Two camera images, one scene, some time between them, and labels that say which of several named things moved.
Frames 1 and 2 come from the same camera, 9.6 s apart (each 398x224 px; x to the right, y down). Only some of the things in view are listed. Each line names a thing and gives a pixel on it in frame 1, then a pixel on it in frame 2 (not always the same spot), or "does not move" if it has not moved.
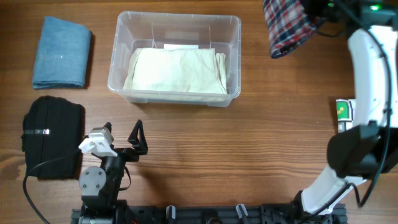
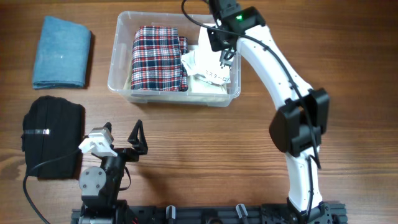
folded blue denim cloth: (61, 58) does not move
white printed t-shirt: (344, 112) → (204, 63)
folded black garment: (53, 127) does not move
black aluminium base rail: (228, 216) does not move
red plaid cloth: (288, 25) → (157, 60)
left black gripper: (140, 146) does not move
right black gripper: (313, 8) → (216, 43)
